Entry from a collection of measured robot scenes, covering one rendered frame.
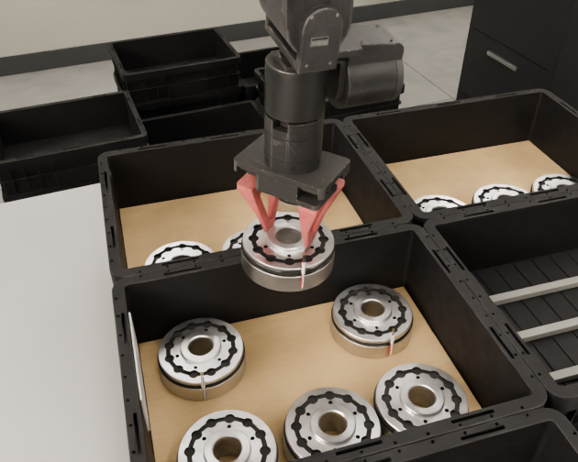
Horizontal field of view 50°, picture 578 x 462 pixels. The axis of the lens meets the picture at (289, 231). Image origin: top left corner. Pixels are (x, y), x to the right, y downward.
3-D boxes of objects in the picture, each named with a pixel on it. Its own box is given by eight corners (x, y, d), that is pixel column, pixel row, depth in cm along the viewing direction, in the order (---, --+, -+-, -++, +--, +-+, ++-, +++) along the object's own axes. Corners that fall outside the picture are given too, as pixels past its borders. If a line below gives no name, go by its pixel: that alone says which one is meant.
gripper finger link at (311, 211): (284, 214, 71) (287, 143, 65) (340, 234, 69) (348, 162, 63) (253, 246, 66) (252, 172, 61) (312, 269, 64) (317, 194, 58)
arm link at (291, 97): (256, 40, 56) (279, 65, 52) (325, 32, 58) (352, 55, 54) (255, 110, 60) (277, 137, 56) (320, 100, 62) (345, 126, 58)
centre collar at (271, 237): (272, 257, 66) (272, 252, 65) (261, 229, 69) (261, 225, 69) (316, 249, 67) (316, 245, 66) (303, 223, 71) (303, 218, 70)
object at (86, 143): (35, 294, 183) (-11, 165, 155) (28, 235, 205) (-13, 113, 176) (168, 260, 195) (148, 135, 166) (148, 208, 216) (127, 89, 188)
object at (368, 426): (301, 484, 61) (301, 480, 61) (273, 401, 68) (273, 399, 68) (395, 457, 63) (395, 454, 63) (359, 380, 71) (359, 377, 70)
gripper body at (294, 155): (264, 147, 67) (265, 83, 62) (350, 174, 63) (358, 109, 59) (231, 174, 62) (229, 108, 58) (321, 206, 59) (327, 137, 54)
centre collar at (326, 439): (317, 452, 63) (317, 448, 63) (303, 412, 67) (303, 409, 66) (362, 440, 64) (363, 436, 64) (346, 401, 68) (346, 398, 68)
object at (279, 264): (255, 280, 63) (255, 276, 63) (233, 222, 71) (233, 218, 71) (347, 264, 66) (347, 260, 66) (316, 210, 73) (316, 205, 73)
